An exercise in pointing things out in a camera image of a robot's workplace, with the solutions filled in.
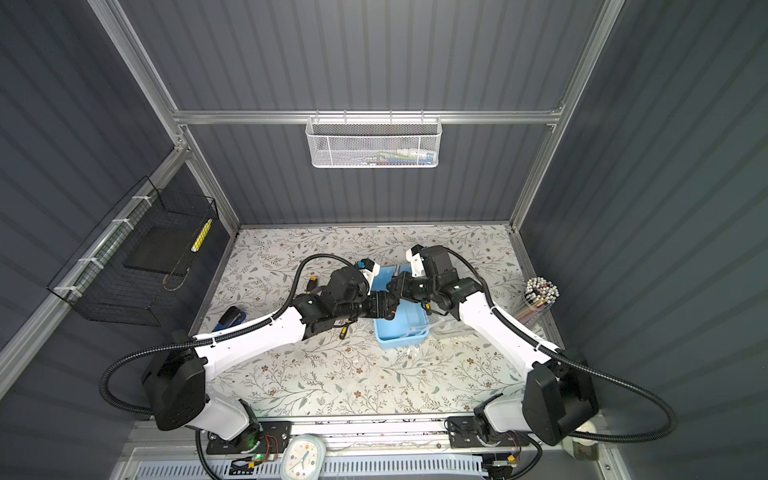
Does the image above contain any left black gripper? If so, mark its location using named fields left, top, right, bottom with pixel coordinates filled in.
left=334, top=288, right=400, bottom=323

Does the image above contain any light blue plastic tool box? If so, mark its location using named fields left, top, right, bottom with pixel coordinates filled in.
left=370, top=264, right=448, bottom=350

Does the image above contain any yellow black stubby screwdriver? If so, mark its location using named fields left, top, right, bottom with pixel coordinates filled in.
left=305, top=276, right=319, bottom=294

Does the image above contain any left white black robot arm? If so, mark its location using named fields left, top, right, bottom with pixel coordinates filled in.
left=99, top=259, right=399, bottom=453

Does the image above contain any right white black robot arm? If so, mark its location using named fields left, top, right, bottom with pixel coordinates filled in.
left=387, top=245, right=679, bottom=446

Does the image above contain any floral table mat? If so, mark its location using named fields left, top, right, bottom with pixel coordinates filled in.
left=196, top=225, right=524, bottom=417

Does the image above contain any clear cup of markers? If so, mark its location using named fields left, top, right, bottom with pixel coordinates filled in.
left=513, top=277, right=560, bottom=325

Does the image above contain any white analog clock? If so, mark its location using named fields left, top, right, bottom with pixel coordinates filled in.
left=280, top=435, right=327, bottom=480

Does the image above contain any yellow marker in black basket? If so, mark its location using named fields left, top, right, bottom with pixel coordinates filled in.
left=190, top=219, right=213, bottom=253

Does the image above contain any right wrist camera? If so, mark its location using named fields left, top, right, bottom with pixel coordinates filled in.
left=406, top=244, right=425, bottom=277

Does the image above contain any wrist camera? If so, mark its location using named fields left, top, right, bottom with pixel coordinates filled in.
left=406, top=244, right=425, bottom=277
left=357, top=258, right=380, bottom=276

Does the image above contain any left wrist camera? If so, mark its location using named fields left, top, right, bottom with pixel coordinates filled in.
left=357, top=258, right=380, bottom=276

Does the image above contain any white wire mesh basket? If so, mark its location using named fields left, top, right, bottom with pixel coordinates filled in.
left=305, top=119, right=443, bottom=169

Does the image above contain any black wire wall basket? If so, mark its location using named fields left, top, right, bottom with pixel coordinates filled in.
left=48, top=182, right=218, bottom=327

